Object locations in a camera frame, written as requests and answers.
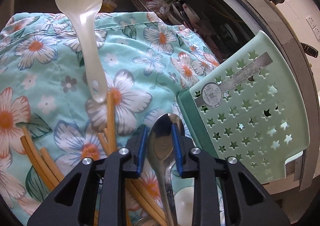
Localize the steel spoon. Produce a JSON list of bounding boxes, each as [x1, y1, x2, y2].
[[148, 113, 184, 225], [134, 216, 159, 226]]

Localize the white plastic rice paddle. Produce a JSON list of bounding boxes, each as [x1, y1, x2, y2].
[[55, 0, 108, 103]]

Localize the white ceramic soup spoon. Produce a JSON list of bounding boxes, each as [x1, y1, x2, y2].
[[175, 186, 194, 226]]

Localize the green star utensil holder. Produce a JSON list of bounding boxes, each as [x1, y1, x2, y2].
[[177, 31, 310, 184]]

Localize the yellow cooking oil bottle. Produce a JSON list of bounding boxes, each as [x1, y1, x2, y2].
[[100, 0, 117, 13]]

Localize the floral blue quilt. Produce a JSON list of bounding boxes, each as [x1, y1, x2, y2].
[[1, 12, 220, 225]]

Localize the stacked white bowls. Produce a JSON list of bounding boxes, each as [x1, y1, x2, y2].
[[171, 0, 200, 31]]

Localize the wall power sockets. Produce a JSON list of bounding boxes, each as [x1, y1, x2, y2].
[[306, 16, 320, 41]]

